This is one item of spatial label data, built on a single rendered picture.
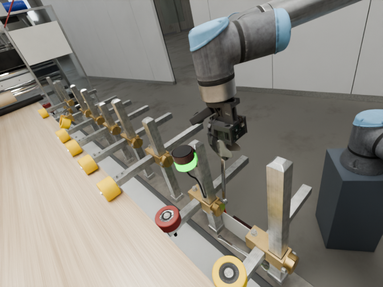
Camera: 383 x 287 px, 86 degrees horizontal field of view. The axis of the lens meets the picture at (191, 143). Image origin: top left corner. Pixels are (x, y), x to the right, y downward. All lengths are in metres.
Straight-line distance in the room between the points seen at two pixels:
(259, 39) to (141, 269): 0.62
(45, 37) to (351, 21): 3.30
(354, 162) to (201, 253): 0.83
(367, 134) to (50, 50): 2.88
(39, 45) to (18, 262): 2.39
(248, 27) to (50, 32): 2.64
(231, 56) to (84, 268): 0.67
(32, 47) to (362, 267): 3.32
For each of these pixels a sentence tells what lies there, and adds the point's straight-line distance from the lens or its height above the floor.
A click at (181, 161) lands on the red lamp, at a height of 1.10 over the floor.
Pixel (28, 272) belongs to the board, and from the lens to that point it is 0.86.
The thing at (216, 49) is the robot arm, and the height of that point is 1.34.
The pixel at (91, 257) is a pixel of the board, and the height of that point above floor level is 0.90.
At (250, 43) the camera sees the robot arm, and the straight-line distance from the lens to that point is 0.50.
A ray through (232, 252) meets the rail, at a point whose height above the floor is 0.70.
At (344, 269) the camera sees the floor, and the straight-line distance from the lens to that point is 1.65.
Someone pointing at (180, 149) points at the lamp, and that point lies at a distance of 0.57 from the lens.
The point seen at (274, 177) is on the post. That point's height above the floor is 1.13.
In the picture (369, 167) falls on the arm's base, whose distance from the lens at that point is 1.25.
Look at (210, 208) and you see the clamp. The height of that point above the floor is 0.87.
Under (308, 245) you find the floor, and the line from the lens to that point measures 1.67.
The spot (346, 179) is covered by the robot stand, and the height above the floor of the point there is 0.60.
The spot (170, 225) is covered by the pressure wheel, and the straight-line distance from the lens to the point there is 0.67.
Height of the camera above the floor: 1.43
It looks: 33 degrees down
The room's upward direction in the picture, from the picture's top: 15 degrees counter-clockwise
